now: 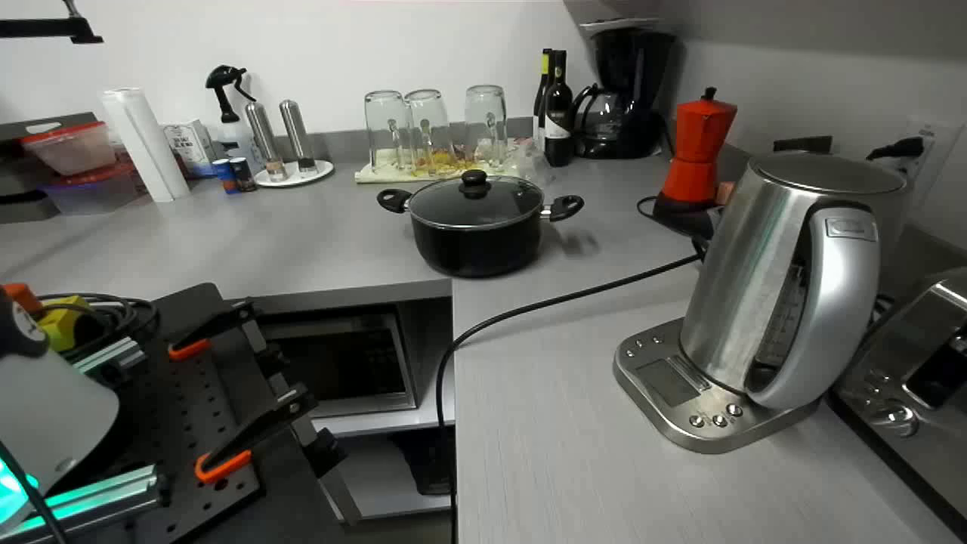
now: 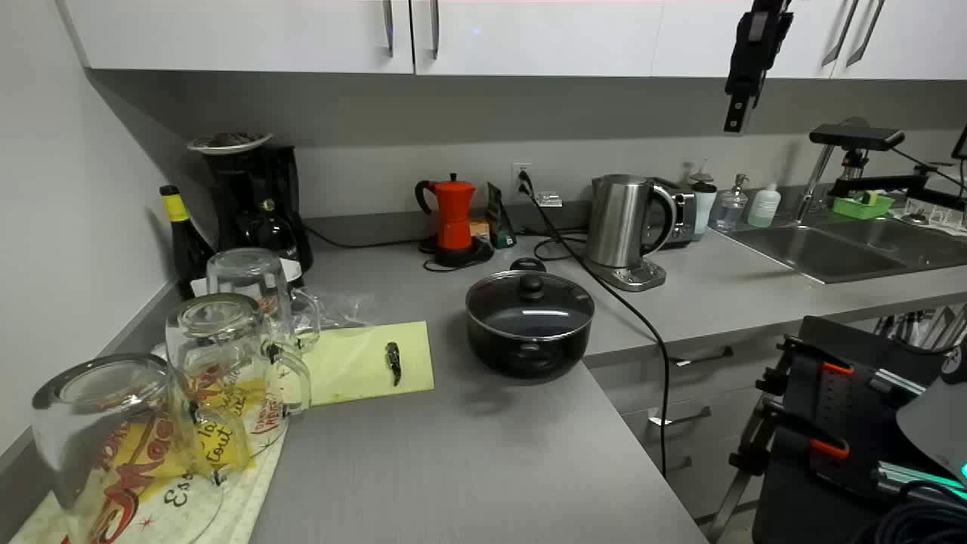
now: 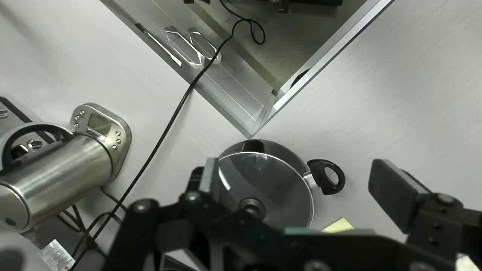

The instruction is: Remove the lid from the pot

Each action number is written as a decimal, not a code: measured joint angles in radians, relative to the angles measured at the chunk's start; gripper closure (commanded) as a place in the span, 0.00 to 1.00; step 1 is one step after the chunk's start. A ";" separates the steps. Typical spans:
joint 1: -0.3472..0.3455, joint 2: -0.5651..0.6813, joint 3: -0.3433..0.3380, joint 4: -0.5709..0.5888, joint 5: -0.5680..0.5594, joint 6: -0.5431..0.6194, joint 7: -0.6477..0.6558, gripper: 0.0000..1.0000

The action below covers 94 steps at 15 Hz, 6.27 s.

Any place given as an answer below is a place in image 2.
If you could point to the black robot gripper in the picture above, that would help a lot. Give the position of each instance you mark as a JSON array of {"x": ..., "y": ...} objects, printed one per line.
[{"x": 767, "y": 33}]

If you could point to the glass pot lid black knob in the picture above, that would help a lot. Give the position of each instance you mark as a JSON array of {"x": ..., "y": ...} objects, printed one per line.
[{"x": 529, "y": 289}]

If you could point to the grey robot base cover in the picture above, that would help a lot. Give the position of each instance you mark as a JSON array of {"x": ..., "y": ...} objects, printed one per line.
[{"x": 938, "y": 425}]

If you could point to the red moka pot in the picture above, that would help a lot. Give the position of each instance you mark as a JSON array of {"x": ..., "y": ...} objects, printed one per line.
[{"x": 455, "y": 212}]

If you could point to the black cooking pot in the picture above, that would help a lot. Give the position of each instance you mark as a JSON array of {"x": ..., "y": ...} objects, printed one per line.
[{"x": 523, "y": 356}]

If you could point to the white soap bottle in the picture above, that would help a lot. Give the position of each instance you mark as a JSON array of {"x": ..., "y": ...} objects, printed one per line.
[{"x": 762, "y": 206}]

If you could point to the clear soap dispenser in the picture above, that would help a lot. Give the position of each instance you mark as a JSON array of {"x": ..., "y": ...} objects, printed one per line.
[{"x": 732, "y": 209}]

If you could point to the green sponge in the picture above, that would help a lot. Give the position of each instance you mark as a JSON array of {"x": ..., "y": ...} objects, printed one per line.
[{"x": 866, "y": 206}]

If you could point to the white upper cabinet door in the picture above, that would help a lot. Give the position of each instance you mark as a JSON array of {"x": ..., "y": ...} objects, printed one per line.
[
  {"x": 922, "y": 40},
  {"x": 583, "y": 33},
  {"x": 232, "y": 30}
]

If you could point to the stainless steel sink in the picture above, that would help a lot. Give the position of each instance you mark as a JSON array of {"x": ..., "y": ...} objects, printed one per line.
[{"x": 836, "y": 251}]

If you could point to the stainless steel electric kettle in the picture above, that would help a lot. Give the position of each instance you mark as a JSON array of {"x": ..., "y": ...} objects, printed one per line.
[{"x": 616, "y": 214}]

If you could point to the steel kettle base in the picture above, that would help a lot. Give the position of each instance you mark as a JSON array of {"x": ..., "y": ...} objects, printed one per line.
[{"x": 637, "y": 277}]

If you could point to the dark green small bottle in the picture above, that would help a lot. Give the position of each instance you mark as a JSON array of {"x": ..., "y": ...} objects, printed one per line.
[{"x": 501, "y": 221}]

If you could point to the black round hotplate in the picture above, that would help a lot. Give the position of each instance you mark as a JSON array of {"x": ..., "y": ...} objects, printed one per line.
[{"x": 463, "y": 258}]

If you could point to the black pegboard cart top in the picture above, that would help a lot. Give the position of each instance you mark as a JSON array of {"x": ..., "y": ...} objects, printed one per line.
[{"x": 857, "y": 425}]

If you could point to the small black object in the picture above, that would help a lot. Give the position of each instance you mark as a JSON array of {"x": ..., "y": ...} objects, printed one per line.
[{"x": 394, "y": 365}]

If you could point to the clear plastic wrapper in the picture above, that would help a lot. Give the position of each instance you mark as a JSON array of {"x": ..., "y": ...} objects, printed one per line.
[{"x": 336, "y": 305}]

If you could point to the yellow-green cutting board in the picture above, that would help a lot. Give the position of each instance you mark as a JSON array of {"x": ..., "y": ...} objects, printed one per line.
[{"x": 351, "y": 366}]

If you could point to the black drip coffee maker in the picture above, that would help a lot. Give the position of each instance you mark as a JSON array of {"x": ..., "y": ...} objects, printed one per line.
[{"x": 259, "y": 201}]

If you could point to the clear drinking glass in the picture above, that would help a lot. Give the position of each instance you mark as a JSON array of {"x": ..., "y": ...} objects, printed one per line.
[
  {"x": 215, "y": 374},
  {"x": 102, "y": 434},
  {"x": 247, "y": 277}
]

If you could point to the dark wine bottle yellow cap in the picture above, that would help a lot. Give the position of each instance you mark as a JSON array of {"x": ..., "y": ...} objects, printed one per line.
[{"x": 186, "y": 247}]

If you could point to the black camera on stand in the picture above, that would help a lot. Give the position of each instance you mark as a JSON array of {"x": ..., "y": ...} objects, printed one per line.
[{"x": 857, "y": 136}]

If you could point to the white wall outlet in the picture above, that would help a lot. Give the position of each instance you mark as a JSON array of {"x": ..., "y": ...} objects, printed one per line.
[{"x": 515, "y": 171}]

